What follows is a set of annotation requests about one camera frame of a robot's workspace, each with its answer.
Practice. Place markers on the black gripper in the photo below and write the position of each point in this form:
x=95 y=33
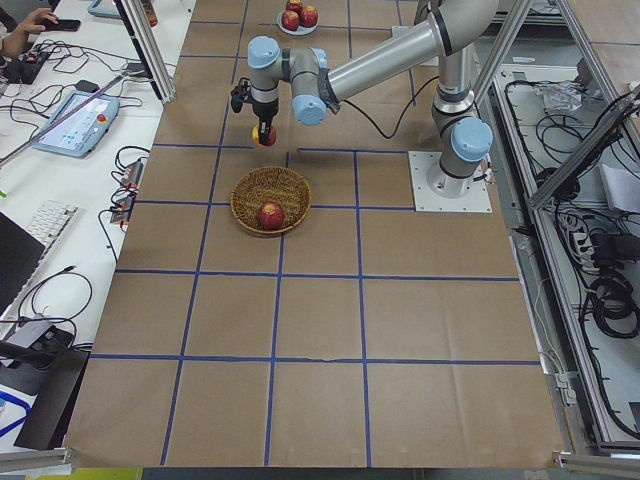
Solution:
x=263 y=109

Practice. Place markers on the red yellow apple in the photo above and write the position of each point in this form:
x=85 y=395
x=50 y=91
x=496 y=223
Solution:
x=254 y=137

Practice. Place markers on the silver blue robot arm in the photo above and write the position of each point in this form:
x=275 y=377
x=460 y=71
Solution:
x=443 y=30

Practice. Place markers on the round wicker basket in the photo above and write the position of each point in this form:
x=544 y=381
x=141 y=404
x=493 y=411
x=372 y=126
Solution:
x=271 y=183

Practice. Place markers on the dark red apple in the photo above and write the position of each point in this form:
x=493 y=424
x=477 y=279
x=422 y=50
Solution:
x=271 y=216

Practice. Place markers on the white plate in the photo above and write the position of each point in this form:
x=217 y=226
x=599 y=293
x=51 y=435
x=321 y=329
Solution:
x=301 y=30

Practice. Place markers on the red apple on plate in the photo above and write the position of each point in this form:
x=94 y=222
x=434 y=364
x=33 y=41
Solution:
x=295 y=6
x=309 y=16
x=290 y=21

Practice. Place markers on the person hand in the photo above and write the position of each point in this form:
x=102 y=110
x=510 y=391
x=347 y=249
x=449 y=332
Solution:
x=37 y=21

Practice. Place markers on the blue teach pendant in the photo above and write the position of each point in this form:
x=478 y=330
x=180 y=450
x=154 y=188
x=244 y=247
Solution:
x=81 y=121

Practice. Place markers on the black smartphone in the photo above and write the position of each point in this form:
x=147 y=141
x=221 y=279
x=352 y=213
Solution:
x=62 y=25

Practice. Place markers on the brown paper table cover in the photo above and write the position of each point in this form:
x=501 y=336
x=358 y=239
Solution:
x=370 y=335

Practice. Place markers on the white keyboard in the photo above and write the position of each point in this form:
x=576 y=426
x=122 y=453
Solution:
x=50 y=221

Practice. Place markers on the black laptop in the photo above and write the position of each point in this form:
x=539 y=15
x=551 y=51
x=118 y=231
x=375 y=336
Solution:
x=20 y=257

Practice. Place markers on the crumpled paper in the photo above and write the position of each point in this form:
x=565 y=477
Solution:
x=563 y=96

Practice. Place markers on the white power strip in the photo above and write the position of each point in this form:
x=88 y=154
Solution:
x=580 y=243

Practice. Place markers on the aluminium frame post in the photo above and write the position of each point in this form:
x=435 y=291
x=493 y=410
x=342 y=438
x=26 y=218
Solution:
x=140 y=33

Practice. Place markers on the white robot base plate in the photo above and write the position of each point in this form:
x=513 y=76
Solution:
x=435 y=192

